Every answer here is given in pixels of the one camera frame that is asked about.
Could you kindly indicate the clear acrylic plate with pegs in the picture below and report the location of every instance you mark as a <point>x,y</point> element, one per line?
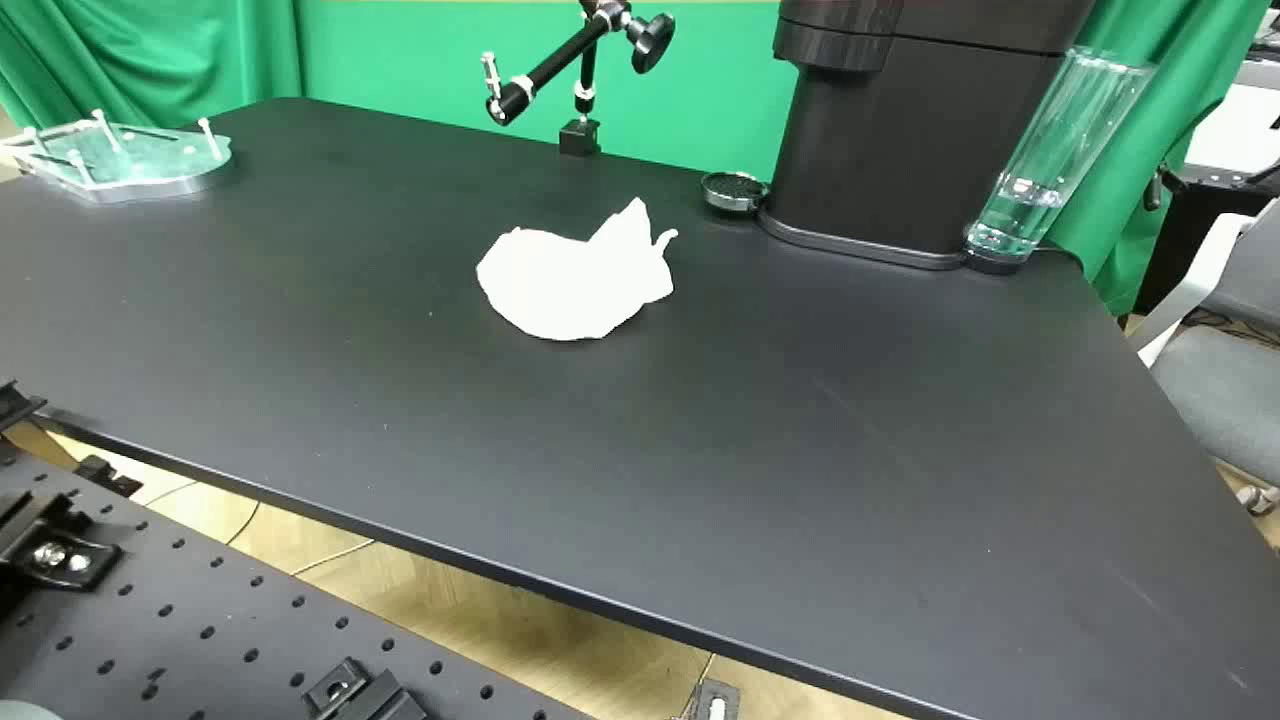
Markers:
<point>125,155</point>

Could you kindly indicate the green backdrop curtain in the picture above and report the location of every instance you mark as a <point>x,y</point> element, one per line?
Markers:
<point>400,55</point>

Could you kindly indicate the black pedestal box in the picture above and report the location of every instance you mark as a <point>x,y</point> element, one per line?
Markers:
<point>892,135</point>

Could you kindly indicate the small black bracket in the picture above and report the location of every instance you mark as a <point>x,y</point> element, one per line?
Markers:
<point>352,688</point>

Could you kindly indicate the grey office chair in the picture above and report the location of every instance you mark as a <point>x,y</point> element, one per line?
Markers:
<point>1226,387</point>

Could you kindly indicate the black clamp with silver screws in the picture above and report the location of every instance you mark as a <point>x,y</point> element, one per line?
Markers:
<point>60,557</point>

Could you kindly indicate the black perforated breadboard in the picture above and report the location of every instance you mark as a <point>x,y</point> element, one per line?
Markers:
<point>174,626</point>

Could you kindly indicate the white cloth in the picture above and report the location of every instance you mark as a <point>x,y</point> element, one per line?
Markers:
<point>565,287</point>

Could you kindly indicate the small black round cap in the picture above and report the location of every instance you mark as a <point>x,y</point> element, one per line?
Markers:
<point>731,196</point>

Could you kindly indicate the white side table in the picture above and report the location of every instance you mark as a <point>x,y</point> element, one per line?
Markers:
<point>1242,135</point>

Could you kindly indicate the black floor outlet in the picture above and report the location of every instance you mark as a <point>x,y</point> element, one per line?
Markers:
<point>717,701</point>

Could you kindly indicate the clear plastic cylinder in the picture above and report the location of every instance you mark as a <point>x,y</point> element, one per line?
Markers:
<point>1055,144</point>

